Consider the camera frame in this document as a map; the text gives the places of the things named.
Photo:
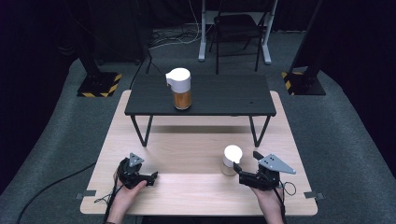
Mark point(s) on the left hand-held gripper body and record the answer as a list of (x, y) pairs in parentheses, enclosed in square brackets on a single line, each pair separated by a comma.
[(129, 174)]

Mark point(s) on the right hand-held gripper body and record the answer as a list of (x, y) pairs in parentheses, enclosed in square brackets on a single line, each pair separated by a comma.
[(264, 177)]

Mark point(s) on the pale spice jar white lid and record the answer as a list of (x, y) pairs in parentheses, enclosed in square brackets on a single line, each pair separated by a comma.
[(231, 157)]

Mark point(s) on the black shelf riser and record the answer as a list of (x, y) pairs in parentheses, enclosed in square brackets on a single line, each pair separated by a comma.
[(214, 95)]

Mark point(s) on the orange spice jar white lid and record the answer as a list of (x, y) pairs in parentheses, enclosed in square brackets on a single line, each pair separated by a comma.
[(181, 90)]

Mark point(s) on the person's left hand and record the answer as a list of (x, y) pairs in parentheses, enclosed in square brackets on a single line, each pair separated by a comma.
[(126, 196)]

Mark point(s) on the person's right hand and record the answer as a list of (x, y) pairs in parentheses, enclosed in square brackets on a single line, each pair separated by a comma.
[(269, 200)]

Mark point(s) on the grey tape piece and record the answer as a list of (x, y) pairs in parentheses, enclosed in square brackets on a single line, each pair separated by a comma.
[(313, 195), (86, 194)]

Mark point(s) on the black stand striped base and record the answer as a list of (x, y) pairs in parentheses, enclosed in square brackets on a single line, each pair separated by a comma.
[(305, 83), (99, 84)]

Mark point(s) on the black folding chair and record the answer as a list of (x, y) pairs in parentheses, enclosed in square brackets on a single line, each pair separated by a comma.
[(236, 26)]

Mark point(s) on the white desk frame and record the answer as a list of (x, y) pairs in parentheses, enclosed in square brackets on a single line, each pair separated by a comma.
[(203, 46)]

